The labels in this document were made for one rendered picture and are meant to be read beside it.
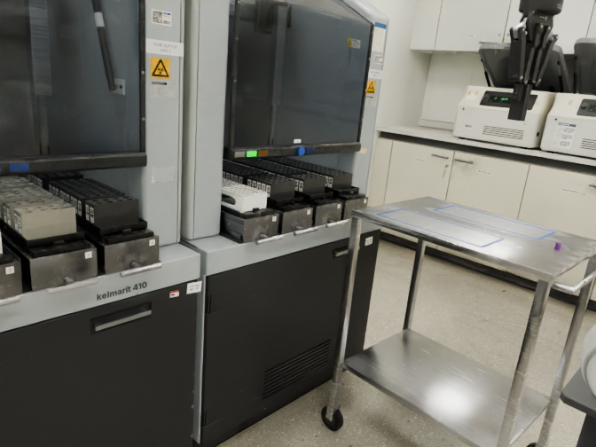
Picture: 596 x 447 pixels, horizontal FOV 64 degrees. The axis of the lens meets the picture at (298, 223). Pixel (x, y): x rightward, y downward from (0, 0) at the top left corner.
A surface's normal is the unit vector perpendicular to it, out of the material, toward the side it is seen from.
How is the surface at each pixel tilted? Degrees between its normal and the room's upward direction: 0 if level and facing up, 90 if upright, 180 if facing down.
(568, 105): 59
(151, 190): 90
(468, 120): 90
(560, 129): 90
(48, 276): 90
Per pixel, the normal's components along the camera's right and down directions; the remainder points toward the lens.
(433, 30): -0.69, 0.14
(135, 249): 0.72, 0.26
